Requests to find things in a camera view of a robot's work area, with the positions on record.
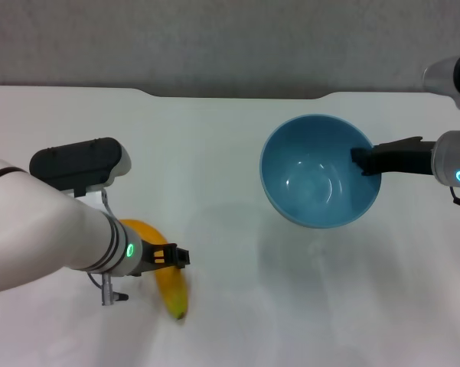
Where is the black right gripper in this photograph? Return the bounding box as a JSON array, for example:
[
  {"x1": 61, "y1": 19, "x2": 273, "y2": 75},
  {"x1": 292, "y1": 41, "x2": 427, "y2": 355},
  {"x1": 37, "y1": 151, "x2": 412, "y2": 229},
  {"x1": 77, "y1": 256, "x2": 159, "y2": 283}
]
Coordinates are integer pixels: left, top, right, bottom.
[{"x1": 349, "y1": 135, "x2": 438, "y2": 177}]

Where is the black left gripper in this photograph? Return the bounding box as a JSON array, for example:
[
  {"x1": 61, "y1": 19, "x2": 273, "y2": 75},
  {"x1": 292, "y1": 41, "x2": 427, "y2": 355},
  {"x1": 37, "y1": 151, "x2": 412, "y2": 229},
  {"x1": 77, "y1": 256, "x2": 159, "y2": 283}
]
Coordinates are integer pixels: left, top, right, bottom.
[{"x1": 138, "y1": 239, "x2": 193, "y2": 277}]

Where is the yellow banana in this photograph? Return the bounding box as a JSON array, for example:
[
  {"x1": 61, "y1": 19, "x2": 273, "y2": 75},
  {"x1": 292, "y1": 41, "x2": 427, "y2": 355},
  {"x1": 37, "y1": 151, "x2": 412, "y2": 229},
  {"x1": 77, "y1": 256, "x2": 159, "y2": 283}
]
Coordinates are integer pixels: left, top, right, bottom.
[{"x1": 117, "y1": 218, "x2": 193, "y2": 321}]

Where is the blue ceramic bowl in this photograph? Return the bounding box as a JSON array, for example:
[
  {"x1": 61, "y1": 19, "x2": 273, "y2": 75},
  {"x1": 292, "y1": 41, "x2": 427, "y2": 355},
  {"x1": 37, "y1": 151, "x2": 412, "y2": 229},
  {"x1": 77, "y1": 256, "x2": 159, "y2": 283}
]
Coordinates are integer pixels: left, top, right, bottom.
[{"x1": 259, "y1": 113, "x2": 383, "y2": 231}]

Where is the left wrist cable with plug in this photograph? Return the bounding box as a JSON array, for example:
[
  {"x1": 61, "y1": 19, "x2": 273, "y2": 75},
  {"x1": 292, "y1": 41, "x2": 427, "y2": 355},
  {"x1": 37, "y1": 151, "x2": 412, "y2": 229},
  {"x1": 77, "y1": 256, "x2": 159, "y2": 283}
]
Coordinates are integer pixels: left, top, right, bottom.
[{"x1": 85, "y1": 270, "x2": 130, "y2": 307}]

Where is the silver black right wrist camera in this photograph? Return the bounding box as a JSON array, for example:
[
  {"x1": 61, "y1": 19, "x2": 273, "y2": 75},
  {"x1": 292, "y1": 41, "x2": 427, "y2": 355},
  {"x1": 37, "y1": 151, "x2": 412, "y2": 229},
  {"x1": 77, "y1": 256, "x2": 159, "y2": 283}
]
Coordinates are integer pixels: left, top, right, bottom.
[{"x1": 422, "y1": 52, "x2": 460, "y2": 112}]

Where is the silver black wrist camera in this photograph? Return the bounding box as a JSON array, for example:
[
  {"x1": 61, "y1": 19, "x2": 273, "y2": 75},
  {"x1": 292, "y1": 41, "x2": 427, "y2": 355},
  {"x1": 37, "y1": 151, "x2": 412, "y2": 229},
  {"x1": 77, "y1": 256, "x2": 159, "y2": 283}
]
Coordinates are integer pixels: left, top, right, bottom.
[
  {"x1": 422, "y1": 52, "x2": 460, "y2": 112},
  {"x1": 28, "y1": 137, "x2": 133, "y2": 199}
]

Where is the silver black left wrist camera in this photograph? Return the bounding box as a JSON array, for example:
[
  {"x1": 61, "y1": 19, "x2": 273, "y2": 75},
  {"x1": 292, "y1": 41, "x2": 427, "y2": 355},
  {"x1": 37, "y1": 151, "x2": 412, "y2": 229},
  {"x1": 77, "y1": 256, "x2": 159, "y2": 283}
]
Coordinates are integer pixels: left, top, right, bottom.
[{"x1": 28, "y1": 137, "x2": 133, "y2": 199}]

